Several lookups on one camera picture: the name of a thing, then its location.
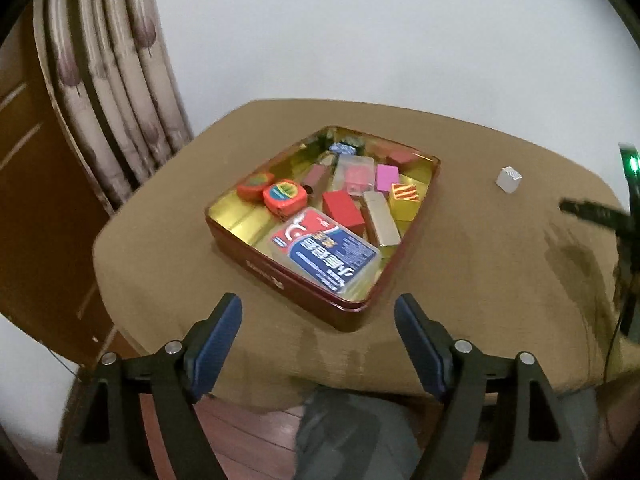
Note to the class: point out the red tin box gold inside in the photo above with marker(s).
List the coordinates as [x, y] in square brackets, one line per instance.
[235, 247]

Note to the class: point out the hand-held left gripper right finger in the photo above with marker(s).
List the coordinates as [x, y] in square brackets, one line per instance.
[420, 345]

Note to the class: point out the patterned beige curtain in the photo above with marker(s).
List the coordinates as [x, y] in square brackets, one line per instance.
[115, 85]

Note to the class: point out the red-brown flat box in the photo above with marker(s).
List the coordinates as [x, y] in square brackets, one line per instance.
[401, 157]

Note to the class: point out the white cube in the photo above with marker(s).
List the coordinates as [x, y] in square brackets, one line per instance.
[508, 180]

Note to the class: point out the orange box colourful top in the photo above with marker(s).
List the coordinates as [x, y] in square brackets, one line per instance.
[284, 200]
[254, 186]

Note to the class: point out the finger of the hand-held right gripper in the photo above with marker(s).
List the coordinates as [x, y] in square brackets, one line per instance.
[595, 212]

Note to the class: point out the gold bar box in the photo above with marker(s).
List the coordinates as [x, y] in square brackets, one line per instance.
[382, 220]

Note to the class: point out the clear plastic box blue label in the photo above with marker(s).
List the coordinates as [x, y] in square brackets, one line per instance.
[325, 252]

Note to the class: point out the yellow box red stripes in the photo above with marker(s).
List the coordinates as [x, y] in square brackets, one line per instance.
[405, 200]

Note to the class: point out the dark wrapped candy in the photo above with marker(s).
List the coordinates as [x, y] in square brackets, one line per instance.
[341, 149]

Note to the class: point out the maroon stick box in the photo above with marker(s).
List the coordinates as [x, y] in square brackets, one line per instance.
[316, 177]

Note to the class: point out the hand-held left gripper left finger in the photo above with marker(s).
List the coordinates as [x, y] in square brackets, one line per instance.
[217, 345]

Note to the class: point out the person's left leg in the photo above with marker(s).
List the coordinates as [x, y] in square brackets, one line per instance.
[350, 435]

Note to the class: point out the brown tablecloth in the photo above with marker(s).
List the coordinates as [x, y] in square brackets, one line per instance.
[480, 280]

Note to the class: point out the clear box pink contents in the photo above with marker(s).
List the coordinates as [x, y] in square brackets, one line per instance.
[354, 175]

